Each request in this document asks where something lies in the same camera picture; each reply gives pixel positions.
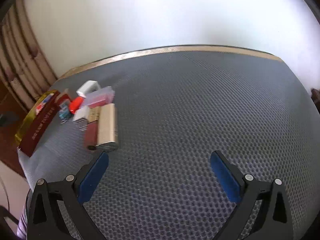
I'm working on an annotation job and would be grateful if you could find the gold and maroon box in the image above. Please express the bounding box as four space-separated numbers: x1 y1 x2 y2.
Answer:
84 103 118 152

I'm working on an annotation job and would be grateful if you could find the white black zigzag cube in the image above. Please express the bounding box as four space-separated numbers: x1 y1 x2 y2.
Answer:
73 106 90 131

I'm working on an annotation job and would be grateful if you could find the small blue tin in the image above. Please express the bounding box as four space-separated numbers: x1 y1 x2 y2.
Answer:
59 103 71 124

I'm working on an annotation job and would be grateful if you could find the clear floss pick box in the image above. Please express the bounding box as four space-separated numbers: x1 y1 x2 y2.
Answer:
35 93 54 115

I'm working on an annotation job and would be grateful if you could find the red rounded square block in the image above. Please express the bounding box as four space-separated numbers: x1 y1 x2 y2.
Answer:
69 96 84 114

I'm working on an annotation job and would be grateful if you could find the clear case with red insert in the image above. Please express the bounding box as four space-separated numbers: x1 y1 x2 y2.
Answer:
80 86 115 108

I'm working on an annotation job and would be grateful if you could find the white charger plug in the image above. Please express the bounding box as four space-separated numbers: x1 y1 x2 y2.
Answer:
76 80 101 98

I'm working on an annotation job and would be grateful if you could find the red tan carton box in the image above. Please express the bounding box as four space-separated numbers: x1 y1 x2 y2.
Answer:
55 88 71 106

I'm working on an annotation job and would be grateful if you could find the red gold toffee tin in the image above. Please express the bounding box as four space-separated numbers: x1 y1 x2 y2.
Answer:
15 89 60 157

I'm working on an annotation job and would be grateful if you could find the grey honeycomb mat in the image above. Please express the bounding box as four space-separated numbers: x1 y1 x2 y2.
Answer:
18 50 319 239

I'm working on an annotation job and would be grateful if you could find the beige patterned curtain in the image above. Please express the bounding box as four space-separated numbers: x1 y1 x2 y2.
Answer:
1 0 57 111

